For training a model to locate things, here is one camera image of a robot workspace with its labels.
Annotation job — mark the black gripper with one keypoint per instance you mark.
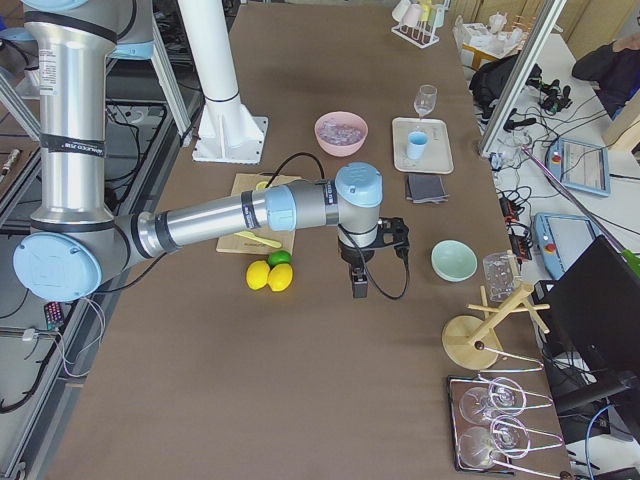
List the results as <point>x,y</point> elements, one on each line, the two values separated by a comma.
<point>354,257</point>

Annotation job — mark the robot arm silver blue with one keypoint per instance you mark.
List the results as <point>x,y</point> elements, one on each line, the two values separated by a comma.
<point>76,244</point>

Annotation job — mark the clear ice cubes pile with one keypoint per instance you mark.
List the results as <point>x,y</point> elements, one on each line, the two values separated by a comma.
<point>339,134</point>

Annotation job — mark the light blue cup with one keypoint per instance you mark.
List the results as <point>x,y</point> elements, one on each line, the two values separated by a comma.
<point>416,144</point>

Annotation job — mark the pink cup in rack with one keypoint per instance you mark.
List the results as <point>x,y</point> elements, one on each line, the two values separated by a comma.
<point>407,13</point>

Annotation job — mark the yellow lemon right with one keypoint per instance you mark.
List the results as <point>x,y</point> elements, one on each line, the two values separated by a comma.
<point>280,277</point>

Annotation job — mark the yellow lemon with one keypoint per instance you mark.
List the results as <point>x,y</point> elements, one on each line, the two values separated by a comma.
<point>280,277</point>
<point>257,274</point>

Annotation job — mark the green lime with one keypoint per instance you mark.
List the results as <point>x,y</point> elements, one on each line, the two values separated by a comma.
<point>279,257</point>

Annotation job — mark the mint green bowl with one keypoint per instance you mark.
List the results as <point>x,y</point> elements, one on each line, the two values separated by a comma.
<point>453,261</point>

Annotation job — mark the yellow lemon left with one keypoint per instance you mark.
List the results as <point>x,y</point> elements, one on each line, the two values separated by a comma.
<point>257,274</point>

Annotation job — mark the grey folded cloth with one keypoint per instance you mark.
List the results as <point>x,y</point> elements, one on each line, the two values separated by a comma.
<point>424,188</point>

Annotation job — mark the wooden mug tree stand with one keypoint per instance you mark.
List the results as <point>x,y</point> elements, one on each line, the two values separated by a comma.
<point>472,342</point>

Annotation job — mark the cream serving tray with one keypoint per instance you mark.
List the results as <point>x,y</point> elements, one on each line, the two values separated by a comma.
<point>436,159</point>

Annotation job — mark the pink bowl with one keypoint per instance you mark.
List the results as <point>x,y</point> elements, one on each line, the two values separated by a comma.
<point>341,117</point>

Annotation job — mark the wooden cutting board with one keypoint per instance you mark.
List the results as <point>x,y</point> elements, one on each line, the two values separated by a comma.
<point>236,244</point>

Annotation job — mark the black tray with glasses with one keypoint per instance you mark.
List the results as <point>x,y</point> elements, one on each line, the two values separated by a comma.
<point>456,387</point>

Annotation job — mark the clear wine glass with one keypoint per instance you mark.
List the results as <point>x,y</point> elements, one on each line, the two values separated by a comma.
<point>425,100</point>

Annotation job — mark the upside-down wine glass upper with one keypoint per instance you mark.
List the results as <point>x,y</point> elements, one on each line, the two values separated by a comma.
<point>489,399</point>

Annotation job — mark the upside-down wine glass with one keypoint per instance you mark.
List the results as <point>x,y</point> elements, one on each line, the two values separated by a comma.
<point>497,446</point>
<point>489,399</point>

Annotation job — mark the blue teach pendant near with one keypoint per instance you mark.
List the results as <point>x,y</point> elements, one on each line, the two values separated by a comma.
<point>562,238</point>

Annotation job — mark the blue teach pendant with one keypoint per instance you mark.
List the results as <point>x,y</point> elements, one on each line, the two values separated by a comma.
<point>580,166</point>
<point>562,238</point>

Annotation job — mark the upside-down wine glass lower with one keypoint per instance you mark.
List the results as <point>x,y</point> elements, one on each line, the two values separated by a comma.
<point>497,446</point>

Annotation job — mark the black backpack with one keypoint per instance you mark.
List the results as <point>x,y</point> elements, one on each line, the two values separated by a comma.
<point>488,83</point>

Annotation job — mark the black monitor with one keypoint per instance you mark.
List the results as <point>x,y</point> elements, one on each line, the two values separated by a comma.
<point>594,313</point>

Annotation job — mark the blue teach pendant far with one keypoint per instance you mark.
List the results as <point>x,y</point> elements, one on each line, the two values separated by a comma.
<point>580,166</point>

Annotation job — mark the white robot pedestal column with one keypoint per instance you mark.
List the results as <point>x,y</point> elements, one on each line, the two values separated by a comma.
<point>227,132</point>

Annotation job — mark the white wire cup rack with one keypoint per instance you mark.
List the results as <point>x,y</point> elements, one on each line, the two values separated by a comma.
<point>424,34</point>

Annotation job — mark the aluminium frame post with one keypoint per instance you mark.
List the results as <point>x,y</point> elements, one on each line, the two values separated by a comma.
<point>547,18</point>

